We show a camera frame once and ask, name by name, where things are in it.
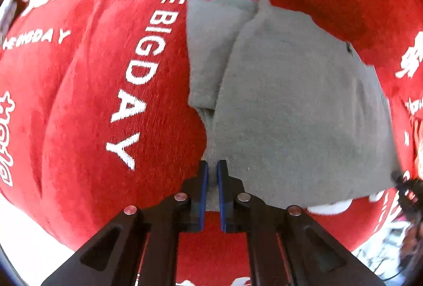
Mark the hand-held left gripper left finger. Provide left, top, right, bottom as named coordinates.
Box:
left=41, top=160, right=209, bottom=286

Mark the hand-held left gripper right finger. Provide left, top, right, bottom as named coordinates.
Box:
left=216, top=159, right=387, bottom=286

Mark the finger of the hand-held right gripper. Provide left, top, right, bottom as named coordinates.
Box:
left=390, top=170, right=423, bottom=224

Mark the grey t-shirt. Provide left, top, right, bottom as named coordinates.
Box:
left=186, top=0, right=402, bottom=212

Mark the red printed blanket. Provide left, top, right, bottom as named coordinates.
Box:
left=0, top=0, right=423, bottom=286

